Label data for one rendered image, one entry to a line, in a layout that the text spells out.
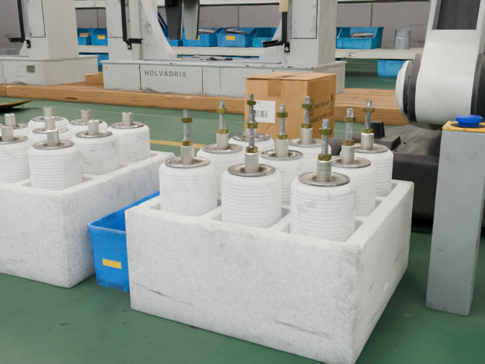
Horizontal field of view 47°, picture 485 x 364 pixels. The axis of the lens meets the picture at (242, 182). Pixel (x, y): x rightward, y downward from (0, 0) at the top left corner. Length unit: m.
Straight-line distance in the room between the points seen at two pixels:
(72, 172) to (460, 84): 0.75
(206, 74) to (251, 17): 6.97
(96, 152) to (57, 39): 3.08
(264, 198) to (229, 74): 2.41
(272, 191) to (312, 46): 2.27
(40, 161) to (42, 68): 3.04
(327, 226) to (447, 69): 0.49
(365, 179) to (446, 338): 0.28
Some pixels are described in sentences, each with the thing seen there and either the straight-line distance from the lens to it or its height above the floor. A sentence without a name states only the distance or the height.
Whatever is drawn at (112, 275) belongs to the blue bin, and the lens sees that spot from 1.06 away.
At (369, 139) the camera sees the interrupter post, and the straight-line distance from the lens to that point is 1.03.
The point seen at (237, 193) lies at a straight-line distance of 0.83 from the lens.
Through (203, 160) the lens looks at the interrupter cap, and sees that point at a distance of 0.92.
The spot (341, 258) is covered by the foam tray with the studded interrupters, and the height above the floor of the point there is 0.17.
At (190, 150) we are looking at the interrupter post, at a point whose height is 0.27.
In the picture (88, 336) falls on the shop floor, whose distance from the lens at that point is 0.93.
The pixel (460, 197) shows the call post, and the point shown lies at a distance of 0.95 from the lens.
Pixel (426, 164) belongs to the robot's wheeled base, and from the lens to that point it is 1.29.
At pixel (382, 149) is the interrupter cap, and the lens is 1.03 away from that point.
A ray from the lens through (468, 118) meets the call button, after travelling 0.94.
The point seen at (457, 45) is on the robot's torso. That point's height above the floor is 0.43.
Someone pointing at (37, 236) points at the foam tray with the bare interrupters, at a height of 0.09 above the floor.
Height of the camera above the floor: 0.47
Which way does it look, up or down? 16 degrees down
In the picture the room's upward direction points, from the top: straight up
